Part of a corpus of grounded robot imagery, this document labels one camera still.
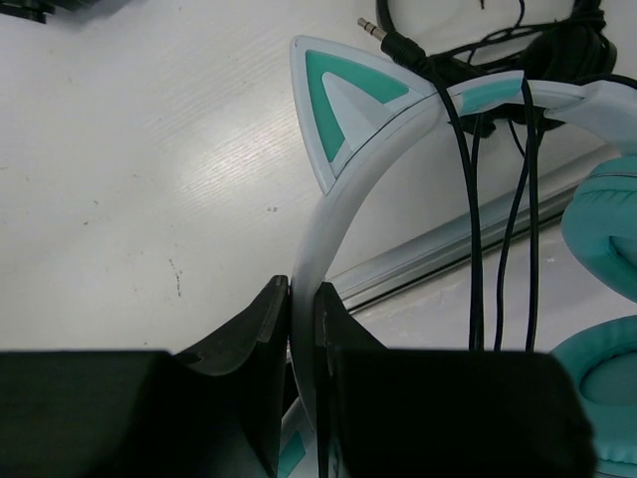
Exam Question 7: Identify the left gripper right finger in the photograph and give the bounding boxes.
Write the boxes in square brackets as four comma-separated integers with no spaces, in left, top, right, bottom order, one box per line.
[315,283,595,477]

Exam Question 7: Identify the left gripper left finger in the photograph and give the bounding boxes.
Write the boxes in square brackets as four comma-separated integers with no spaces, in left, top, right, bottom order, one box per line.
[1,276,290,477]

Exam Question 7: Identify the teal cat-ear headphones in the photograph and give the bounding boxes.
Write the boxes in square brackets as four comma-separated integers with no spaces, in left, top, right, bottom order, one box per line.
[276,34,637,478]

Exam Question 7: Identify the thin black headphone cable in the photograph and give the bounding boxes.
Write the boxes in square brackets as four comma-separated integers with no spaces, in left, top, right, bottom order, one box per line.
[356,16,637,353]

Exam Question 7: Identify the small black on-ear headphones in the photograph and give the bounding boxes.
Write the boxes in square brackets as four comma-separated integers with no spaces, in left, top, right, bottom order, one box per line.
[375,0,621,138]

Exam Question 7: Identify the aluminium rail front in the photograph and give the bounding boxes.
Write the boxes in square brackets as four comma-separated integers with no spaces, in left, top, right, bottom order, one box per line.
[328,167,589,312]

